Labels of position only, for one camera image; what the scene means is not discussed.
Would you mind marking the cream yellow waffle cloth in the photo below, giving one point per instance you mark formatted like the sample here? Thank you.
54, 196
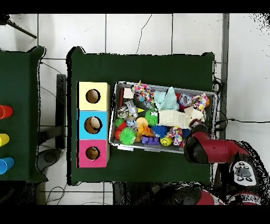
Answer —
173, 119

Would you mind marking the colourful dotted fabric strip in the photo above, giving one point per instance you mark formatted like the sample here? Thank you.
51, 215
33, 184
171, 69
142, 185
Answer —
174, 135

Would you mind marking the mint green waffle cloth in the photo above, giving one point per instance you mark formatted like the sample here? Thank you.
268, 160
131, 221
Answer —
166, 99

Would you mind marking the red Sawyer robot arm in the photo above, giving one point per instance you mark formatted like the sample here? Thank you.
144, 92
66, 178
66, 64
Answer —
219, 152

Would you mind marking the clear mesh bin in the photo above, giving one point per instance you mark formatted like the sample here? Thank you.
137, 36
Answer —
110, 127

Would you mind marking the wooden box with three holes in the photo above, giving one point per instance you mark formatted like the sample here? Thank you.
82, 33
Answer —
93, 113

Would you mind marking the colourful polka dot fabric toy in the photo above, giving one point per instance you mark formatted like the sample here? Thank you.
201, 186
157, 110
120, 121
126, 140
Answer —
200, 102

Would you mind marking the dark blue spiky ball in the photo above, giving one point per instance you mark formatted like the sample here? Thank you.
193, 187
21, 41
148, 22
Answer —
159, 131

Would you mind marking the large green fuzzy ball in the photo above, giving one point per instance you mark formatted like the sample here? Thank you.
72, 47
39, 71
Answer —
151, 117

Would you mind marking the orange plastic block toy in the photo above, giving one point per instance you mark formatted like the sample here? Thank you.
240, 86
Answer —
143, 127

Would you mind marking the colourful patchwork fabric toy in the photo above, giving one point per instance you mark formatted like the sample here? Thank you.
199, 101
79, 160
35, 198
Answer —
142, 91

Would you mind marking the green spiky ball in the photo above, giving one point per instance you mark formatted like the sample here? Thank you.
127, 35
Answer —
128, 136

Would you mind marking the silver black metal can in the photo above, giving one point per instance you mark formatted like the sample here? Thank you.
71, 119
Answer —
126, 109

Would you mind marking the pale wooden cube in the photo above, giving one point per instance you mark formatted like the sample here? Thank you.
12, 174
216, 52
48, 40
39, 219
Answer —
128, 93

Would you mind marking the dark green table cloth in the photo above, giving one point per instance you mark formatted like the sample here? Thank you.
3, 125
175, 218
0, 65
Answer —
147, 67
19, 93

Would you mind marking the black equipment stand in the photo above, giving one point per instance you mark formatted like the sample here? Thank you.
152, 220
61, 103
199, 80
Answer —
61, 105

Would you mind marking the red plastic cup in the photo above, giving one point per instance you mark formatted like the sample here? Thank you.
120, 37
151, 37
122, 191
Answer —
5, 112

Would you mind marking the yellow plastic cup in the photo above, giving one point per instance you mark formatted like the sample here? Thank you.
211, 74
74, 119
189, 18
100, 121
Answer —
4, 140

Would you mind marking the blue plastic cup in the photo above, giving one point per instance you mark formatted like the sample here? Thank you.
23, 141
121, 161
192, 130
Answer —
6, 165

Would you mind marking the black tripod leg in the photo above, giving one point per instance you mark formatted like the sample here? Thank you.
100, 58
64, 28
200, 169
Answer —
21, 29

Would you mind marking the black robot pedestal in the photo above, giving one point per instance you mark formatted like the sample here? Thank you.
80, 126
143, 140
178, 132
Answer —
135, 194

